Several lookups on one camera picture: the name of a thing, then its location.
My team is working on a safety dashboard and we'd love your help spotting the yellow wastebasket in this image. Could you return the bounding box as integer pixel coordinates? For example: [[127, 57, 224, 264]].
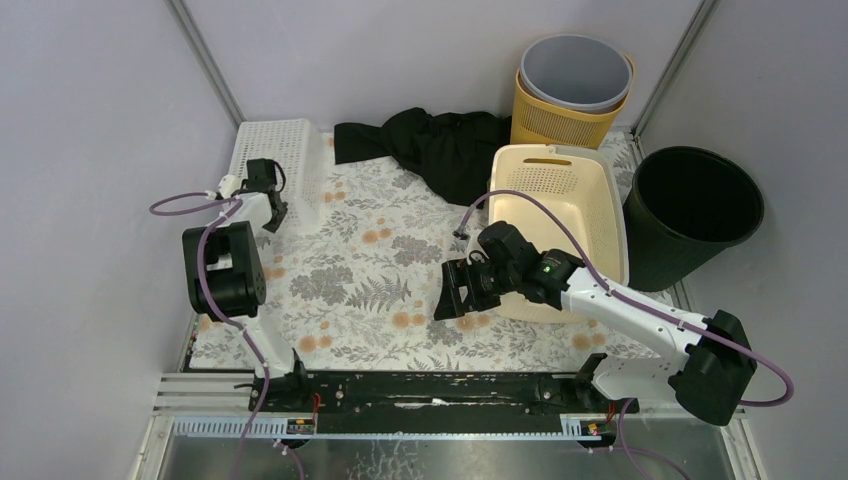
[[510, 72, 630, 149]]

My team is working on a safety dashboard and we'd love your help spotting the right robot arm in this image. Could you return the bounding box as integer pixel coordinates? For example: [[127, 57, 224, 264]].
[[434, 221, 757, 426]]

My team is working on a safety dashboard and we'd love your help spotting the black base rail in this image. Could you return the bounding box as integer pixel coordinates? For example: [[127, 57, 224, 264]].
[[248, 369, 641, 439]]

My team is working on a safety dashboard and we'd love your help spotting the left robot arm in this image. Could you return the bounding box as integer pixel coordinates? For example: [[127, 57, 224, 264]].
[[181, 158, 311, 411]]

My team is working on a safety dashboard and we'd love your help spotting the black cloth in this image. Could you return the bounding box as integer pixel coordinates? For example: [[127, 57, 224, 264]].
[[333, 107, 512, 206]]

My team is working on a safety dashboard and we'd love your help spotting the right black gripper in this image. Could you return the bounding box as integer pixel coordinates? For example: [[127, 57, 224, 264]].
[[433, 256, 518, 321]]

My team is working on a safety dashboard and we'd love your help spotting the cream plastic basket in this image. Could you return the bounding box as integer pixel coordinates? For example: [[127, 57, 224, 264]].
[[487, 144, 630, 324]]

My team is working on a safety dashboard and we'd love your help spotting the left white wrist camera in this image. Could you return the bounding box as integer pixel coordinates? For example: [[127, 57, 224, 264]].
[[205, 174, 243, 201]]

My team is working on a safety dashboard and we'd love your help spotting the grey plastic bin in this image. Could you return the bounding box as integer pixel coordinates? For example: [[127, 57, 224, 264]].
[[519, 34, 634, 114]]

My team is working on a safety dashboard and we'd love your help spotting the white perforated plastic basket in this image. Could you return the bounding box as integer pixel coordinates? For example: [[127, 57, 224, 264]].
[[229, 119, 329, 234]]

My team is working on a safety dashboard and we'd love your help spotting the black round bucket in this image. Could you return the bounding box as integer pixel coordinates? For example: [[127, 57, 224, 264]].
[[623, 146, 765, 292]]

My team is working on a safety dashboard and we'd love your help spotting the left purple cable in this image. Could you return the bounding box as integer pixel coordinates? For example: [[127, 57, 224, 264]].
[[148, 192, 273, 480]]

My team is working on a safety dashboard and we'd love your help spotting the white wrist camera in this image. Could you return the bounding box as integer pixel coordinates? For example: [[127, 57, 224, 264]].
[[205, 174, 243, 201], [465, 235, 489, 263]]

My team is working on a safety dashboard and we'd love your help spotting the floral tablecloth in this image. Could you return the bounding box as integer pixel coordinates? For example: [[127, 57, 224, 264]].
[[188, 131, 694, 374]]

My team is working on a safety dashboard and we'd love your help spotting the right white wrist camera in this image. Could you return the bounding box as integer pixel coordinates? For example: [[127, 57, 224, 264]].
[[465, 235, 489, 263]]

